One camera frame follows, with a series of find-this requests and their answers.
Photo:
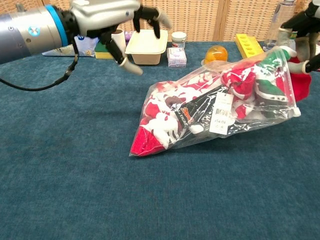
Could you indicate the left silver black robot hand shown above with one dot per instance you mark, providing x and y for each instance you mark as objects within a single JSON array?
[{"x": 100, "y": 15}]

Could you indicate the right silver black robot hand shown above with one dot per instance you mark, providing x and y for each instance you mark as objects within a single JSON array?
[{"x": 310, "y": 25}]

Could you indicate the red white patterned garment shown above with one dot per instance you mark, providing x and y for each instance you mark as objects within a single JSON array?
[{"x": 162, "y": 117}]

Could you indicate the clear plastic bag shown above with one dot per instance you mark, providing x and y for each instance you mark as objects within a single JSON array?
[{"x": 195, "y": 142}]

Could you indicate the brown patterned spout pouch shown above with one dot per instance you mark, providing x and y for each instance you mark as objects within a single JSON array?
[{"x": 298, "y": 6}]

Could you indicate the white cardboard core roll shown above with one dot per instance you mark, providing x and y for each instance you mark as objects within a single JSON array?
[{"x": 120, "y": 40}]

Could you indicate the purple carton box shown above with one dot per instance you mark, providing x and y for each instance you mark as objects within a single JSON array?
[{"x": 128, "y": 36}]

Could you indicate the white blue tissue pack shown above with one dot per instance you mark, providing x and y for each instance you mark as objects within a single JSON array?
[{"x": 85, "y": 47}]

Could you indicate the clear plastic water bottle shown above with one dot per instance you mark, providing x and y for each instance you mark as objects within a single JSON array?
[{"x": 273, "y": 32}]

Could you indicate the green yellow sponge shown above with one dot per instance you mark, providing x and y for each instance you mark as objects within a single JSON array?
[{"x": 101, "y": 52}]

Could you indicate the beige lidded lunch box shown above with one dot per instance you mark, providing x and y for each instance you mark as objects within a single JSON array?
[{"x": 147, "y": 50}]

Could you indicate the yellow tray with round holes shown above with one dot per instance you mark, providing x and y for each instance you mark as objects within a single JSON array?
[{"x": 246, "y": 45}]

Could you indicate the small white jar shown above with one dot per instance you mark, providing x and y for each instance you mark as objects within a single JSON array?
[{"x": 178, "y": 40}]

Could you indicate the clear purple floss box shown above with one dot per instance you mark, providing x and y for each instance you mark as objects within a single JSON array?
[{"x": 177, "y": 57}]

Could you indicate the orange jelly cup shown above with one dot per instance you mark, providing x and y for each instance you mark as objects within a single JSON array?
[{"x": 216, "y": 55}]

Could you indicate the woven rattan folding screen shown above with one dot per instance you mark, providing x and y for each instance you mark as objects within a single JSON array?
[{"x": 200, "y": 17}]

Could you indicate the white price tag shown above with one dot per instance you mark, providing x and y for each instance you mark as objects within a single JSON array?
[{"x": 221, "y": 120}]

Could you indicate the black hang tag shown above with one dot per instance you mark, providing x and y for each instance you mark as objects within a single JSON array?
[{"x": 192, "y": 110}]

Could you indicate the blue carpet table cover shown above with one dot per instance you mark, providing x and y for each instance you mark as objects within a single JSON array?
[{"x": 100, "y": 187}]

